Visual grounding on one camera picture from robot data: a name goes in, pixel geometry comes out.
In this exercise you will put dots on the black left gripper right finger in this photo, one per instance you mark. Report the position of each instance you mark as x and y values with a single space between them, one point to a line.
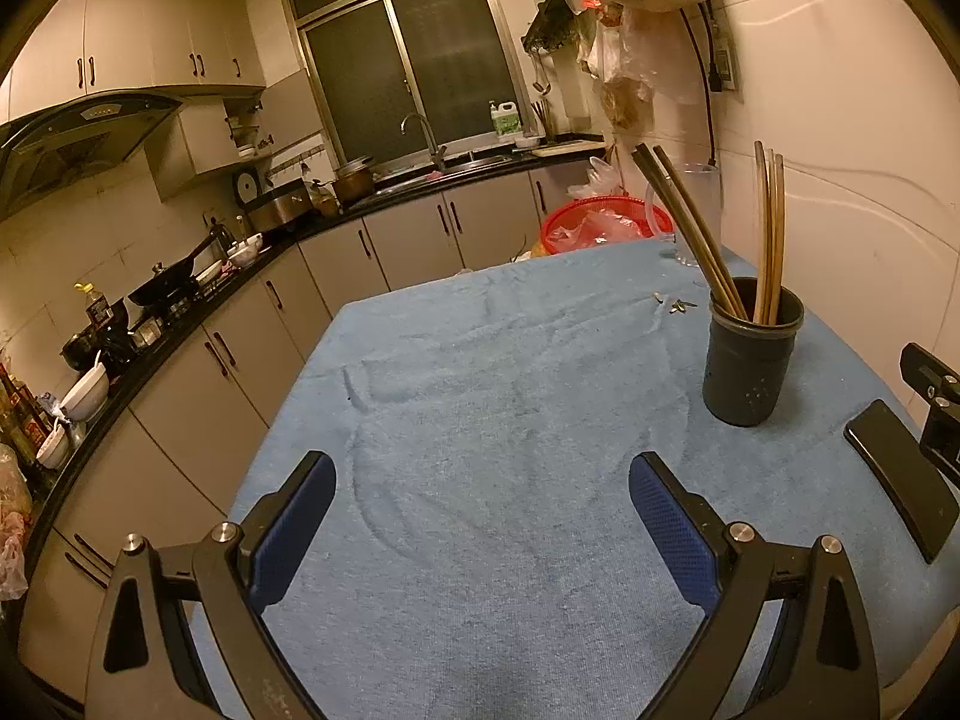
820 662

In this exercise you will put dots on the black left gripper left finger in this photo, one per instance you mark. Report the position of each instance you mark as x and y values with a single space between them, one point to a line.
144 663

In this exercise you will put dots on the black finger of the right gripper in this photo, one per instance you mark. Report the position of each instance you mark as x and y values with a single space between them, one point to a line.
918 491

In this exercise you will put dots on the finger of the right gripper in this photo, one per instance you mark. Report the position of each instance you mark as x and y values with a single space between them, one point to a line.
937 384

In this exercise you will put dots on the black chopstick holder cup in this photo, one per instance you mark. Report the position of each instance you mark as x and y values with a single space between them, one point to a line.
746 362

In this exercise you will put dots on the wooden chopstick bundle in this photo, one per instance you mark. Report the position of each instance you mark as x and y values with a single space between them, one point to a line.
760 181
778 184
769 239

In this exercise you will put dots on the lower kitchen cabinets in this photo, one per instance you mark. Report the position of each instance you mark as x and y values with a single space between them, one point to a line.
172 445

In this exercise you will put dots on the kitchen window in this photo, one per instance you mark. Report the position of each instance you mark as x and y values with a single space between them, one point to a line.
375 61

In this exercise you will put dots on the small metal clip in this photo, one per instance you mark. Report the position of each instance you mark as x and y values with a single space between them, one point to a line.
675 306

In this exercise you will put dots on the white bowl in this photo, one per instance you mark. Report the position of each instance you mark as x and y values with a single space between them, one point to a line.
87 396

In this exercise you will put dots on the blue towel mat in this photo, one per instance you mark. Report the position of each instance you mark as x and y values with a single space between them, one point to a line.
482 558

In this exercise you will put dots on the red plastic basin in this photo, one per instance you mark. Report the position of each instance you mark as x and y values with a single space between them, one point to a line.
586 223

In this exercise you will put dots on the black wok pan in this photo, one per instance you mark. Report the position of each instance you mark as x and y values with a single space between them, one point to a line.
169 280

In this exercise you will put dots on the green detergent bottle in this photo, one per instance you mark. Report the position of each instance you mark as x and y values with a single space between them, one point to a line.
506 120

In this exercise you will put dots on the range hood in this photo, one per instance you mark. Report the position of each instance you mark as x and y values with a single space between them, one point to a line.
71 142

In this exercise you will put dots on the metal cooking pot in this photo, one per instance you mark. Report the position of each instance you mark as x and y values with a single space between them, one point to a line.
354 181

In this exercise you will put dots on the chrome sink faucet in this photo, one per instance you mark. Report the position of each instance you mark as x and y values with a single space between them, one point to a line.
437 152

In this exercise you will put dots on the upper wall cabinets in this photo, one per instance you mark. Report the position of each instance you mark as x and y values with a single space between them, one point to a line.
202 52

